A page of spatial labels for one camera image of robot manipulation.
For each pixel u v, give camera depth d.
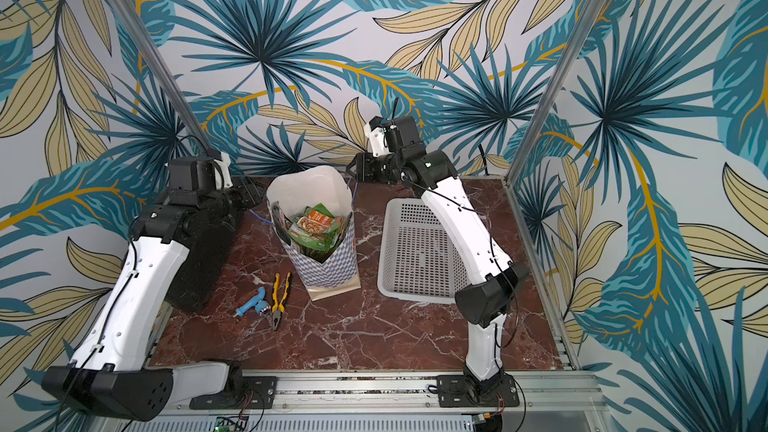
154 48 0.82
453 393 0.73
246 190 0.62
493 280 0.46
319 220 0.95
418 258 0.98
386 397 0.73
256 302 0.86
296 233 0.85
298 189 0.92
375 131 0.65
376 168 0.64
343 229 0.90
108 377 0.36
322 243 0.86
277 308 0.86
